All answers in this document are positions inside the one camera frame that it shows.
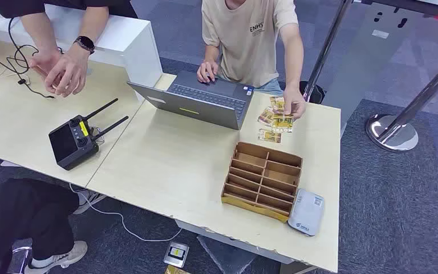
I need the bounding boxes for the grey laptop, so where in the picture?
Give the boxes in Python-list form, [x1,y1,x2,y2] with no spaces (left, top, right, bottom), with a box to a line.
[127,70,255,131]

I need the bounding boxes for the white sneaker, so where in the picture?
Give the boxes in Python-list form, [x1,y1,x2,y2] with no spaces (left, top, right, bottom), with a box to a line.
[24,240,88,274]
[72,189,107,215]

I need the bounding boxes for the gold card pack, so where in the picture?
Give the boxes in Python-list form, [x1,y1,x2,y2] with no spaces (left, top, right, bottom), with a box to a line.
[165,264,192,274]

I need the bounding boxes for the person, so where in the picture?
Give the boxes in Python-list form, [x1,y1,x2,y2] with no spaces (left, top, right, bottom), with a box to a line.
[0,178,107,274]
[196,0,307,120]
[0,0,139,98]

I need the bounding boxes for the person's left hand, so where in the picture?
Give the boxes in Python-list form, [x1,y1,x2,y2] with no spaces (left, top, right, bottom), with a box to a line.
[44,46,91,98]
[282,86,307,120]

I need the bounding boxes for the chrome chair leg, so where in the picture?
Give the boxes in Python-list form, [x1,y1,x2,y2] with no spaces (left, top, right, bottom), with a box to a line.
[6,245,34,274]

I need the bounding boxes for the person's right hand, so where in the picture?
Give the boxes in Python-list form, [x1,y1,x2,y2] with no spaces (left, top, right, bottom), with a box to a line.
[28,49,63,76]
[197,59,220,84]

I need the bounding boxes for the chrome stanchion post black base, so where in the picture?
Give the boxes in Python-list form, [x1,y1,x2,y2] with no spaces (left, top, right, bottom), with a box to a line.
[299,0,354,104]

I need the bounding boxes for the white card reader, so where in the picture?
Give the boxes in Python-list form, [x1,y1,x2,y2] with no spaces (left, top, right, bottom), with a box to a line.
[287,189,325,237]

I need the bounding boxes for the black beam with red end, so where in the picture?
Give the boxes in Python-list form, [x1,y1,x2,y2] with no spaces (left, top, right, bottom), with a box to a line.
[362,0,438,26]

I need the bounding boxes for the black remote controller with antennas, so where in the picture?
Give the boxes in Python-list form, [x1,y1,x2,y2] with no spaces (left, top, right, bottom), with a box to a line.
[48,98,129,171]

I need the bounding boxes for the silver device with yellow sticker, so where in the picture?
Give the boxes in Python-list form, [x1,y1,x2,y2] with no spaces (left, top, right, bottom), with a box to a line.
[163,241,190,269]

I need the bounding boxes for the black cable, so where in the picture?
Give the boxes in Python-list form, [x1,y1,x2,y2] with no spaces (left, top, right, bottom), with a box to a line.
[0,17,65,100]

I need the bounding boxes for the white counter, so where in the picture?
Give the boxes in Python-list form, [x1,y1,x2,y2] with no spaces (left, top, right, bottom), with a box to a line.
[0,0,164,103]

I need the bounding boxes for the black wrist watch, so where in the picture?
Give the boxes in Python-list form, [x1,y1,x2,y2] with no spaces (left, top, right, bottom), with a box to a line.
[73,35,96,55]

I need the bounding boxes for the white desk frame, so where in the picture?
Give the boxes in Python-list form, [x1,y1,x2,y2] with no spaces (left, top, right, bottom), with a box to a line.
[174,219,318,274]

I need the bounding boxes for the white cable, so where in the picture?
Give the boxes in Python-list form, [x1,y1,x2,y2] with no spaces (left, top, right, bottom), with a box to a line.
[68,183,184,243]

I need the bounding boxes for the grey panel with holes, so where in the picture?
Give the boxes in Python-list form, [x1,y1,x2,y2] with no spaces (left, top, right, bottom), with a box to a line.
[322,2,429,127]

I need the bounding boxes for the brown divided organizer box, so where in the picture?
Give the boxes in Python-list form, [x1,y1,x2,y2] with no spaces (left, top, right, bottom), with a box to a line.
[221,142,303,223]

